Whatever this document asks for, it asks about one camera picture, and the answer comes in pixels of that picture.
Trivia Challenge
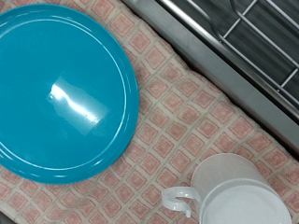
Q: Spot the pink checkered towel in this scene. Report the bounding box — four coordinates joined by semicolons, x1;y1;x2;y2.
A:
0;0;299;224

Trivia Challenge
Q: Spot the white mug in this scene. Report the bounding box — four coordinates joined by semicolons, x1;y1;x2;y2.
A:
161;152;293;224

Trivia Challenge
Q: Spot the grey plastic crate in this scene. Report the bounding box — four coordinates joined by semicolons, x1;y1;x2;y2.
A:
121;0;299;157

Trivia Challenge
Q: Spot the blue plate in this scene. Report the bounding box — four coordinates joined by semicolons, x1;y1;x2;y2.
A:
0;3;140;185

